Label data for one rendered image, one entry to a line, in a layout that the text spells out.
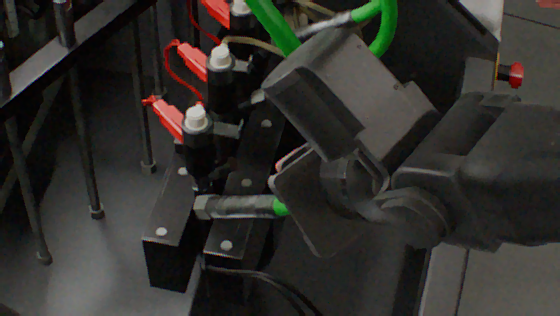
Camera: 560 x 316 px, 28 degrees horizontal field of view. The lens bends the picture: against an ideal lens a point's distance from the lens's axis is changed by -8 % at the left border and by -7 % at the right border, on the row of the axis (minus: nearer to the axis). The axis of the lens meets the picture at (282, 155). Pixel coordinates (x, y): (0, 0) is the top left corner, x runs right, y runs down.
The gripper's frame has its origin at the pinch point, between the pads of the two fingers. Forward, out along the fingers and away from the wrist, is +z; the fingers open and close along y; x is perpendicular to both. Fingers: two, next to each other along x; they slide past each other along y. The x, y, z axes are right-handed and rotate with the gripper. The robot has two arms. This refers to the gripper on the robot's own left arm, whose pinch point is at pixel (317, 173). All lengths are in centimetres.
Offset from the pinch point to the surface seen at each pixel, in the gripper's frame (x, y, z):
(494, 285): 64, -49, 123
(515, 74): 16, -43, 53
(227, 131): -3.8, 0.0, 18.9
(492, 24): 6, -37, 39
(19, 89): -17.9, 13.2, 28.1
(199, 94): -6.5, -3.0, 35.8
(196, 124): -5.9, 2.0, 19.1
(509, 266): 64, -54, 125
